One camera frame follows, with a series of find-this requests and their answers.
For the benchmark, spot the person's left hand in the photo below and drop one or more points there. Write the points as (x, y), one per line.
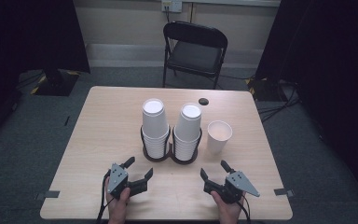
(118, 208)

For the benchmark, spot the single white paper cup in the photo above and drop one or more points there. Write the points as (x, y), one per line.
(219, 132)

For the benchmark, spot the black stand base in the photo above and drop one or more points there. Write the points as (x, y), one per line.
(57, 84)
(264, 90)

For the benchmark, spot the stack of white paper cups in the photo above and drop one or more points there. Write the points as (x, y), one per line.
(189, 124)
(154, 121)

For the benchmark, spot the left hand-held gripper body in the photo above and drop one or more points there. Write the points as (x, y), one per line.
(117, 179)

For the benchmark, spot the person's right hand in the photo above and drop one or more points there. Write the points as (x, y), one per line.
(228, 211)

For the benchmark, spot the grey tape marker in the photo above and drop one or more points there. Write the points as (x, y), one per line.
(283, 192)
(48, 195)

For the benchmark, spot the black curtain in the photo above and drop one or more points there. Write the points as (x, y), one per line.
(329, 62)
(28, 37)

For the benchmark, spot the black folding chair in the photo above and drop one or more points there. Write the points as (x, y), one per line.
(195, 57)

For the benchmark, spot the white wall socket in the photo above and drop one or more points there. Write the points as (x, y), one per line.
(172, 5)

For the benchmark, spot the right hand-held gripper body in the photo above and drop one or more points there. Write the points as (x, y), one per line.
(239, 183)

